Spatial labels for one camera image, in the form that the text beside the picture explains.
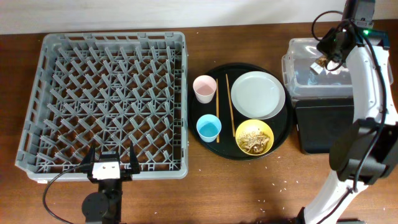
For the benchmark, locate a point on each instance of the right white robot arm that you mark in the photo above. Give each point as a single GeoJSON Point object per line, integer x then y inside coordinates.
{"type": "Point", "coordinates": [367, 151]}

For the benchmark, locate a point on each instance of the wooden chopstick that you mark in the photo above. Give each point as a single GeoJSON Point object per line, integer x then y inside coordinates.
{"type": "Point", "coordinates": [230, 106]}
{"type": "Point", "coordinates": [217, 108]}

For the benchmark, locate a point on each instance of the left wooden chopstick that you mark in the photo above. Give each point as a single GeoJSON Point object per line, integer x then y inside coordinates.
{"type": "Point", "coordinates": [217, 108]}

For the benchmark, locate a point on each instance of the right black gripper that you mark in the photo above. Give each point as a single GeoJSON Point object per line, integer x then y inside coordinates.
{"type": "Point", "coordinates": [323, 44]}

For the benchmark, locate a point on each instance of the clear plastic waste bin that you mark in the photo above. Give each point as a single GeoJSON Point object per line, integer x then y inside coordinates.
{"type": "Point", "coordinates": [306, 80]}

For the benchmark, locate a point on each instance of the yellow bowl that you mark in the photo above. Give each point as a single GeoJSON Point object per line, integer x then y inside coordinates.
{"type": "Point", "coordinates": [254, 125]}

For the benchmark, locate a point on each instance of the brown foil wrapper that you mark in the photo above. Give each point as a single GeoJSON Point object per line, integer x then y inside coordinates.
{"type": "Point", "coordinates": [320, 63]}

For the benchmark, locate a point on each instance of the right wooden chopstick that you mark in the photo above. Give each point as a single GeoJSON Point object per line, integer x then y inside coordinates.
{"type": "Point", "coordinates": [230, 106]}

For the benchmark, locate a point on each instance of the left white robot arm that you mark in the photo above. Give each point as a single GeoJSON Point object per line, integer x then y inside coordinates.
{"type": "Point", "coordinates": [104, 205]}

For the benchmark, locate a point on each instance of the pink plastic cup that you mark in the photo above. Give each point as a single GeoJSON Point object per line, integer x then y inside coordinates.
{"type": "Point", "coordinates": [204, 88]}

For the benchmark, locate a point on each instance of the grey plastic dishwasher rack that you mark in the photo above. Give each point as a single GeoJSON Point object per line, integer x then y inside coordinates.
{"type": "Point", "coordinates": [122, 92]}

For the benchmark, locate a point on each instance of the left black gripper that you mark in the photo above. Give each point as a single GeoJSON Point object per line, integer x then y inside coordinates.
{"type": "Point", "coordinates": [134, 165]}

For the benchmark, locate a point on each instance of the round black tray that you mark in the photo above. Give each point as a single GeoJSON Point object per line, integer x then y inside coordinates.
{"type": "Point", "coordinates": [281, 124]}

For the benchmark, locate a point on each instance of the light blue plastic cup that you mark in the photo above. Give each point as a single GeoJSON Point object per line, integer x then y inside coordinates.
{"type": "Point", "coordinates": [208, 127]}

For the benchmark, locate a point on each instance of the black rectangular waste tray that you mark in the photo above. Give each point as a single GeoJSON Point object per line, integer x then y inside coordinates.
{"type": "Point", "coordinates": [321, 122]}

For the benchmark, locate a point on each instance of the food scraps pile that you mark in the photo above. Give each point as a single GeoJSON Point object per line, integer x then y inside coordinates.
{"type": "Point", "coordinates": [254, 142]}

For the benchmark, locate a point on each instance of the white round plate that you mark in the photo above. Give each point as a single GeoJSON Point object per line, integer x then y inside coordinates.
{"type": "Point", "coordinates": [258, 95]}

